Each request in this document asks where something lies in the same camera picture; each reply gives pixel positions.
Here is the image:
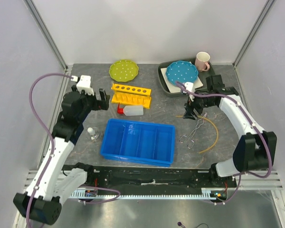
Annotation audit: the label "tan rubber tube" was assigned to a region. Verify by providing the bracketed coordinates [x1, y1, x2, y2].
[175, 114, 219, 154]

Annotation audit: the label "white cable duct strip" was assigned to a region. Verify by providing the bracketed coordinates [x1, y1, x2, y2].
[69, 186, 226, 200]

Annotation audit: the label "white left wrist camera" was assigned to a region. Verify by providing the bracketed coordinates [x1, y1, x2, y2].
[76, 75, 95, 95]

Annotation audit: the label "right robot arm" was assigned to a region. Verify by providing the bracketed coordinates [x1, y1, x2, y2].
[176, 75, 277, 187]

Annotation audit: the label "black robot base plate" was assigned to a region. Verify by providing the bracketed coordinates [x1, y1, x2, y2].
[86, 166, 237, 192]

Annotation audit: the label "white square board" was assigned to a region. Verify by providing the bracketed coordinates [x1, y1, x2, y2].
[161, 60, 203, 94]

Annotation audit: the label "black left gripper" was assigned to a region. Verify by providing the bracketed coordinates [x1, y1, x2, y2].
[72, 85, 110, 122]

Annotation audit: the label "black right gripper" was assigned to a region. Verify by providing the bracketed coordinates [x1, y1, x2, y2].
[183, 89, 216, 121]

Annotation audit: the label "white wash bottle red cap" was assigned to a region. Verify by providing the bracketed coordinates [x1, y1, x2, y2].
[117, 104, 143, 116]

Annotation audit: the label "blue divided plastic bin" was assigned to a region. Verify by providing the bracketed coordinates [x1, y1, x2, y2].
[100, 119, 176, 167]

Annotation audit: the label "metal crucible tongs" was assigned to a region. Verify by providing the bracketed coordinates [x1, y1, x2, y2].
[179, 117, 205, 149]

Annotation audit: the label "blue polka dot plate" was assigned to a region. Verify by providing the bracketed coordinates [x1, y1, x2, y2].
[165, 60, 199, 86]

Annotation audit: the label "yellow test tube rack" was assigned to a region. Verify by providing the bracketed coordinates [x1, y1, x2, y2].
[111, 83, 152, 109]

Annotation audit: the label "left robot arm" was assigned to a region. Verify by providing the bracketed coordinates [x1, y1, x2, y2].
[13, 87, 110, 227]

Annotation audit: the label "round glass flask white stopper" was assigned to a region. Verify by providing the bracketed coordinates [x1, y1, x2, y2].
[87, 127, 101, 141]

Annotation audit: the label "green polka dot plate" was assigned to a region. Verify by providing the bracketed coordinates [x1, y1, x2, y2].
[109, 59, 139, 83]

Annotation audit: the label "pink mug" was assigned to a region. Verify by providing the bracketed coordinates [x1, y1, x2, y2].
[195, 52, 210, 72]

